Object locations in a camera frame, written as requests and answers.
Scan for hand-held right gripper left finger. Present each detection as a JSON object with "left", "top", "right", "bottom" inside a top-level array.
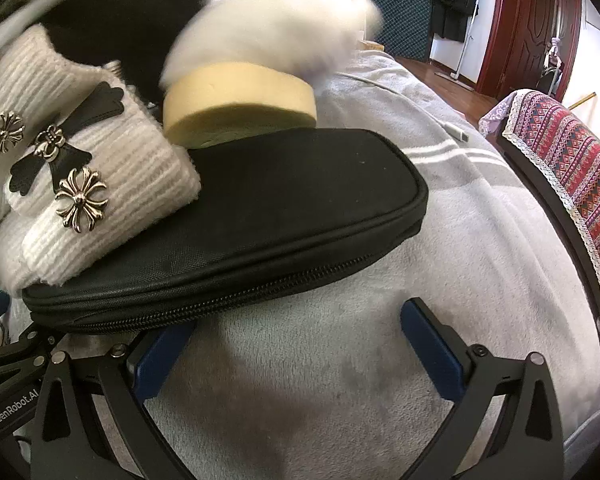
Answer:
[{"left": 30, "top": 321, "right": 201, "bottom": 480}]

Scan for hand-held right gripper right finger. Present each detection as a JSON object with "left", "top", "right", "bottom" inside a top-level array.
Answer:
[{"left": 400, "top": 297, "right": 566, "bottom": 480}]

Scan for black zipper pouch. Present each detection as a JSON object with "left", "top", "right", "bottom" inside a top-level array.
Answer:
[{"left": 21, "top": 128, "right": 429, "bottom": 336}]

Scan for white knit hat metal crosses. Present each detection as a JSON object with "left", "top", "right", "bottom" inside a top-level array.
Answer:
[{"left": 0, "top": 25, "right": 203, "bottom": 293}]

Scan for red patterned woven cloth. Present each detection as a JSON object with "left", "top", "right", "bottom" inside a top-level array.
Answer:
[{"left": 480, "top": 89, "right": 600, "bottom": 406}]

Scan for yellow sponge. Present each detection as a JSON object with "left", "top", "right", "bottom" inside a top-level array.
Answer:
[{"left": 162, "top": 59, "right": 318, "bottom": 150}]

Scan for white mop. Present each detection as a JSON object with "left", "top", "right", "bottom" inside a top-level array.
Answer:
[{"left": 434, "top": 2, "right": 481, "bottom": 92}]

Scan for black cloth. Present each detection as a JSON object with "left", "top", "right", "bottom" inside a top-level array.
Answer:
[{"left": 30, "top": 0, "right": 221, "bottom": 103}]

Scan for red-brown wooden door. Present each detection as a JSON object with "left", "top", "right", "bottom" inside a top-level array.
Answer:
[{"left": 477, "top": 0, "right": 588, "bottom": 103}]

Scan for dark teal quilted panel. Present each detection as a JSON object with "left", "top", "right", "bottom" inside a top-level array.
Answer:
[{"left": 365, "top": 0, "right": 443, "bottom": 58}]

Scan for black hanging coat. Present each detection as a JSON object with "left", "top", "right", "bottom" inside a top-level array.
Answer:
[{"left": 432, "top": 0, "right": 483, "bottom": 43}]

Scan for white fluffy pom-pom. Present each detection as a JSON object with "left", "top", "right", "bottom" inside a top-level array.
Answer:
[{"left": 160, "top": 0, "right": 386, "bottom": 88}]

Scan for dark furniture frame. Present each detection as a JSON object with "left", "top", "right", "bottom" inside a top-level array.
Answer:
[{"left": 495, "top": 130, "right": 600, "bottom": 406}]

